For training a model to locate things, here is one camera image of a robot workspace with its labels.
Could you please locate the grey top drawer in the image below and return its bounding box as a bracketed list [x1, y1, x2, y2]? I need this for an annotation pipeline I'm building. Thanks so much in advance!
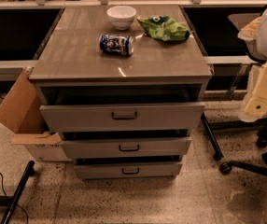
[40, 102, 204, 133]

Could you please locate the grey middle drawer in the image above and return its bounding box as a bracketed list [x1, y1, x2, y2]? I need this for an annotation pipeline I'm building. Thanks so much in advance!
[61, 137, 191, 159]

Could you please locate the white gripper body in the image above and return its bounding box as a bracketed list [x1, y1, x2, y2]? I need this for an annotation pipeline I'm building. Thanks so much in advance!
[239, 63, 267, 122]

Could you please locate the blue soda can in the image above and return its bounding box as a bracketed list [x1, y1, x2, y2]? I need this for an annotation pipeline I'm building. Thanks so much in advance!
[99, 34, 134, 56]

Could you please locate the black table leg left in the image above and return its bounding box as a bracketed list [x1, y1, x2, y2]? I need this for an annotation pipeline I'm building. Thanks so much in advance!
[0, 161, 35, 224]

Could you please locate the black table leg right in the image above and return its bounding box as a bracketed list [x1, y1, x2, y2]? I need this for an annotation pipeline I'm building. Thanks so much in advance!
[201, 114, 223, 161]

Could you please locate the grey drawer cabinet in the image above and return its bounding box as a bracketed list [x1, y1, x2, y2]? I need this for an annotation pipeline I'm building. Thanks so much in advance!
[28, 4, 214, 181]

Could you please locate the black floor cable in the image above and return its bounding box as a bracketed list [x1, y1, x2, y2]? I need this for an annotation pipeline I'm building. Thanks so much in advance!
[0, 164, 30, 224]

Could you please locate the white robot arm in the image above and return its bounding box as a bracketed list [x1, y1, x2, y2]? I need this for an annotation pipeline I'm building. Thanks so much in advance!
[237, 8, 267, 122]

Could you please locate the brown cardboard box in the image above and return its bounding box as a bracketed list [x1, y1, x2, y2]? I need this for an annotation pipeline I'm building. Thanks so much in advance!
[0, 68, 69, 161]

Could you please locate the black table leg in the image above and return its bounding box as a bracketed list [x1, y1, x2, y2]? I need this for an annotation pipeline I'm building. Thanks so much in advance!
[0, 161, 35, 224]
[201, 114, 223, 161]

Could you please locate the grey bottom drawer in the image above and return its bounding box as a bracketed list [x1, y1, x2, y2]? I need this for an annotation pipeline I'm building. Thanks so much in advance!
[74, 161, 182, 179]

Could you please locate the green chip bag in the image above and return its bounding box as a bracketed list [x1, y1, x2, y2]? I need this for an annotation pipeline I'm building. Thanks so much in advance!
[136, 16, 190, 42]

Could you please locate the grey drawer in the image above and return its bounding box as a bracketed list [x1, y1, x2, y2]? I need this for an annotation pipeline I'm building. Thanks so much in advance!
[40, 102, 204, 133]
[74, 161, 182, 179]
[61, 137, 191, 159]

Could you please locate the white ceramic bowl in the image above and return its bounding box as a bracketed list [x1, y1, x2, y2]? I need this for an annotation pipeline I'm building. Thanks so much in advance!
[106, 6, 136, 30]

